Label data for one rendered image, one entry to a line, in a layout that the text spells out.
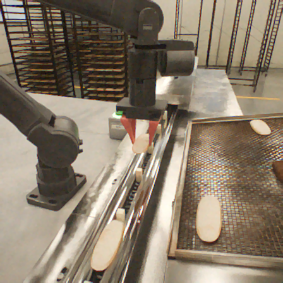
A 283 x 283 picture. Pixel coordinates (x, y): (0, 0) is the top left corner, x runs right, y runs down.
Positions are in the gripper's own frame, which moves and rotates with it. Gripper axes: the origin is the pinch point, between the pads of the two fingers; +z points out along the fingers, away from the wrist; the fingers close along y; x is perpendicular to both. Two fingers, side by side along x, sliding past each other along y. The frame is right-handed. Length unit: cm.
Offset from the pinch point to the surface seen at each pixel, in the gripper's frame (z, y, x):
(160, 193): 11.0, -5.4, 4.3
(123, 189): 8.0, 2.1, 8.6
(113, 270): 8.1, -1.9, 26.8
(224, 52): 48, -77, -700
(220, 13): -48, -51, -700
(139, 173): 6.6, -0.2, 3.6
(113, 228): 7.1, 0.3, 20.2
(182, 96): 1.5, -5.8, -45.4
